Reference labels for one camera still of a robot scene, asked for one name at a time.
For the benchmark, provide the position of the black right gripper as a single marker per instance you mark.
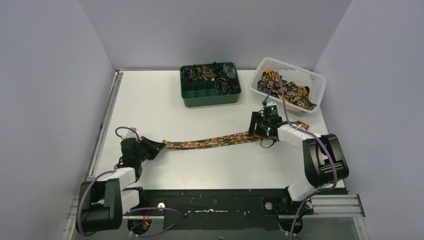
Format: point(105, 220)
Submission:
point(255, 119)

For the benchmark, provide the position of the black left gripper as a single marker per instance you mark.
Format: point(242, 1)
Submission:
point(145, 146)

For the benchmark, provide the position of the orange green patterned tie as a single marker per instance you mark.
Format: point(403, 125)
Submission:
point(212, 141)

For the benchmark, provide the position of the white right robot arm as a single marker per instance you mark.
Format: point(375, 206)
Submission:
point(323, 158)

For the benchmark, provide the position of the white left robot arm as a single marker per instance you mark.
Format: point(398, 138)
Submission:
point(104, 200)

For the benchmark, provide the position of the pile of patterned ties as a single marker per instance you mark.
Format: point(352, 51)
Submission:
point(294, 94)

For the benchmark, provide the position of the rolled dark red tie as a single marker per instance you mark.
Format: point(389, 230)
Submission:
point(233, 86)

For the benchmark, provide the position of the rolled blue red tie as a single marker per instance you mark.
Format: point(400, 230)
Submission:
point(221, 87)

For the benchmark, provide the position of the rolled light blue tie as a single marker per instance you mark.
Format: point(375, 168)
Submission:
point(230, 69)

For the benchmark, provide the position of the rolled dark patterned tie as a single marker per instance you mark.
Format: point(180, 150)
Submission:
point(218, 70)

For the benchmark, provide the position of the green divided organizer tray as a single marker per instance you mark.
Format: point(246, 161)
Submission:
point(203, 93)

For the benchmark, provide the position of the rolled tan patterned tie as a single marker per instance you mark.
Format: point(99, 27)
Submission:
point(208, 73)

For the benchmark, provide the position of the white plastic mesh basket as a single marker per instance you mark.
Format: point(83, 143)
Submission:
point(295, 74)

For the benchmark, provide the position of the rolled brown patterned tie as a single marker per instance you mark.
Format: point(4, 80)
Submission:
point(196, 73)

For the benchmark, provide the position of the rolled blue striped tie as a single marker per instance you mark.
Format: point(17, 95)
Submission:
point(186, 75)

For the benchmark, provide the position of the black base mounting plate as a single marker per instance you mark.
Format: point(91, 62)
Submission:
point(215, 209)

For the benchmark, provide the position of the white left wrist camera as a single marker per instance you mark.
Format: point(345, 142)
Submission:
point(132, 133)

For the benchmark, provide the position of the aluminium frame rail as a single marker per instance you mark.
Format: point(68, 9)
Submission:
point(70, 224)

